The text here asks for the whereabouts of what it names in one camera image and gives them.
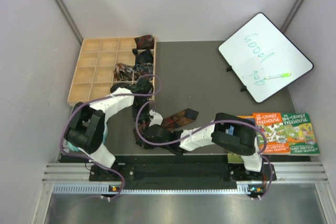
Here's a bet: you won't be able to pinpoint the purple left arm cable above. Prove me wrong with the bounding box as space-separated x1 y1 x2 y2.
59 74 162 201

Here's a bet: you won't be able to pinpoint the wooden compartment tray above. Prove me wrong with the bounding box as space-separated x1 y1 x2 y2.
66 35 158 106

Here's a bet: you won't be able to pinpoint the white slotted cable duct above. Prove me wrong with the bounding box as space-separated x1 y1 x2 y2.
52 181 266 195

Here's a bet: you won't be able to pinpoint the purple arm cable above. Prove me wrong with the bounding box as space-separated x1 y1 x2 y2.
59 74 162 201
135 100 275 201

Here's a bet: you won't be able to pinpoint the rolled multicolour floral tie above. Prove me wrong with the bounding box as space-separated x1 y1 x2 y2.
113 63 133 81

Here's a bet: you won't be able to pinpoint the white dry-erase board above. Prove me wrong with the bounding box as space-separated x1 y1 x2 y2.
218 13 314 103

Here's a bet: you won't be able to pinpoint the brown red patterned tie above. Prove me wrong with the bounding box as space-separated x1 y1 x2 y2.
133 108 199 146

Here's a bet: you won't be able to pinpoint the green marker pen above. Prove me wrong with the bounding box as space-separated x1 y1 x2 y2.
264 73 291 80

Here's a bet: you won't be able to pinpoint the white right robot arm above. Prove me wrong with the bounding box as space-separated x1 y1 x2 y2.
134 113 265 180

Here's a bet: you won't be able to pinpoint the orange 78-storey treehouse book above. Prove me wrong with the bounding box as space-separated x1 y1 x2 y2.
239 112 290 155

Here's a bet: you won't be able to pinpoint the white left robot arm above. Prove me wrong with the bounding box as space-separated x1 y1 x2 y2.
62 77 154 180

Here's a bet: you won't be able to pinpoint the rolled blue patterned tie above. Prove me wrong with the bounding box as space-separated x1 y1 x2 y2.
133 63 153 80

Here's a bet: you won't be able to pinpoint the dark grey table mat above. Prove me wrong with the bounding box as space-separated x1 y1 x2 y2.
76 40 297 156

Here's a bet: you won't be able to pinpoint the rolled dark red tie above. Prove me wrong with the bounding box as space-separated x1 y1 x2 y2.
134 35 155 50

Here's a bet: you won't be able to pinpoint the landscape cover book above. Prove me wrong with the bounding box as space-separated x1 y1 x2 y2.
227 152 244 164

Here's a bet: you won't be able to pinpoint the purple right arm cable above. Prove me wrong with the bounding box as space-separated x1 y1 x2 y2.
135 100 275 201

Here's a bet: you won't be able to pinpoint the green 104-storey treehouse book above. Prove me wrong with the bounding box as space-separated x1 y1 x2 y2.
281 113 320 156

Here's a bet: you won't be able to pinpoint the rolled black navy tie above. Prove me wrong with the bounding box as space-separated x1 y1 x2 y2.
132 49 154 65

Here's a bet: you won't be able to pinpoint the teal cat-ear headphones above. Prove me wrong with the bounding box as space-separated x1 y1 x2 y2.
67 125 108 152

